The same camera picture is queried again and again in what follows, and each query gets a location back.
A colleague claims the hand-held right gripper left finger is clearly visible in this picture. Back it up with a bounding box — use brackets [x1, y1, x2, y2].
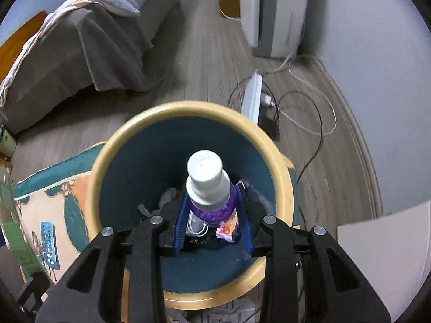
[35, 193, 191, 323]

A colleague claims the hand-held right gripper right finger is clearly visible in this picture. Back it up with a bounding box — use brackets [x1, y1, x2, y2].
[236, 182, 393, 323]

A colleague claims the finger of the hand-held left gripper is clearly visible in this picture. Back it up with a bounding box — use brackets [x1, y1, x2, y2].
[15, 272, 52, 314]

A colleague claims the purple bottle white cap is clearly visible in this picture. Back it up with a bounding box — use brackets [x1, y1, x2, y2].
[186, 150, 238, 233]

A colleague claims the yellow rimmed teal bin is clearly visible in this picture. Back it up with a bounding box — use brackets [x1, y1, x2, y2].
[88, 101, 296, 310]

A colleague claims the pink packet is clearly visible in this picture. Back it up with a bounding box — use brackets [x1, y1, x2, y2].
[215, 213, 241, 243]

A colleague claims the clear plastic wrapper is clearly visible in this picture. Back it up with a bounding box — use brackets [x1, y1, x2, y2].
[137, 187, 180, 223]

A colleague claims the blue blister pack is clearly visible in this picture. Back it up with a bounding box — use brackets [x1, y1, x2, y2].
[40, 221, 61, 271]

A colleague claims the teal orange patterned rug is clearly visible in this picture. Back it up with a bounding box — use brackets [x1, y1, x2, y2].
[13, 141, 301, 323]

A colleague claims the black power adapter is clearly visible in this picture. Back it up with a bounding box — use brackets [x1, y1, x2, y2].
[259, 109, 281, 139]

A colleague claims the white power strip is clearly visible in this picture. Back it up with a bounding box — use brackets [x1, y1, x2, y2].
[240, 73, 263, 126]

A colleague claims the white board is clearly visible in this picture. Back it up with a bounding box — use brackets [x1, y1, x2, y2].
[337, 200, 431, 299]

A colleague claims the small green box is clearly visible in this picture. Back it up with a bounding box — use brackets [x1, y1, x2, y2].
[0, 124, 18, 159]

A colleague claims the grey covered bed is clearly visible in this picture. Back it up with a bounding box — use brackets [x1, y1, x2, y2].
[0, 0, 183, 136]

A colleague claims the white air purifier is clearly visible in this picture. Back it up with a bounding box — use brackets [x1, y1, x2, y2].
[238, 0, 311, 58]

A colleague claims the light quilt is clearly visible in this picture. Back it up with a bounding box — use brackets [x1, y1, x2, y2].
[0, 0, 112, 108]

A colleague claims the wooden board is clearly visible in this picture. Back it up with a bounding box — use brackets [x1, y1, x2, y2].
[0, 11, 48, 83]

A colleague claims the coiled white cable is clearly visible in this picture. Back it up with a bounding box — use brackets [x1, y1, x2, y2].
[187, 217, 209, 237]

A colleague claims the black cable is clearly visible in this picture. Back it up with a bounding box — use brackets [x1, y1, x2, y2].
[227, 74, 324, 192]

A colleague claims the thick white cable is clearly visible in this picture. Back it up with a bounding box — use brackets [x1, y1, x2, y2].
[258, 54, 337, 136]

